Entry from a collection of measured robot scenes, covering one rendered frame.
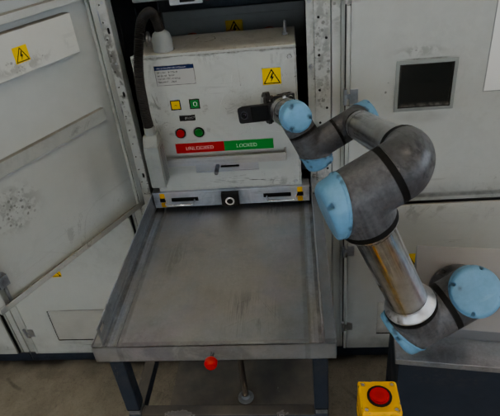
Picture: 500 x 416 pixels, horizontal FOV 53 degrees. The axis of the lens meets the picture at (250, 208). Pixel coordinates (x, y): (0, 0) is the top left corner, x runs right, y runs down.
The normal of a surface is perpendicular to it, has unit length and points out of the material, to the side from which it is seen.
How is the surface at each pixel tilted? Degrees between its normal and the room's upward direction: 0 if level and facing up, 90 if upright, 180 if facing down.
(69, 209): 90
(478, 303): 42
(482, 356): 0
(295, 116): 75
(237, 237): 0
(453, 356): 0
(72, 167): 90
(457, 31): 90
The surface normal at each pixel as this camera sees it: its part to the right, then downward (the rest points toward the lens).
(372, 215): 0.24, 0.53
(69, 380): -0.09, -0.83
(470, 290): -0.09, -0.26
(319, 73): -0.06, 0.55
